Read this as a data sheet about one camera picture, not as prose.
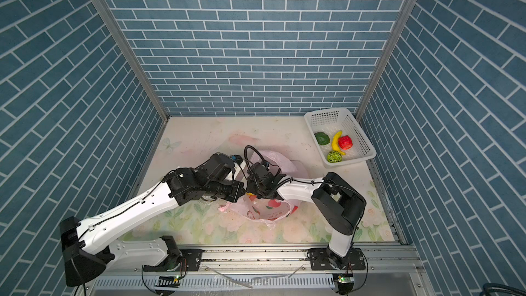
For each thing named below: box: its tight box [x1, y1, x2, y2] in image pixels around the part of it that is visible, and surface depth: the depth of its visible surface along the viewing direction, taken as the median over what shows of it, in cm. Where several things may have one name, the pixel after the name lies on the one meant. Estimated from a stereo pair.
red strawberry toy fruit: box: [338, 134, 353, 151], surface depth 106 cm
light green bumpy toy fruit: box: [326, 150, 343, 164], surface depth 98 cm
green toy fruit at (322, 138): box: [313, 131, 331, 146], surface depth 107 cm
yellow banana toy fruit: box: [332, 130, 346, 156], surface depth 107 cm
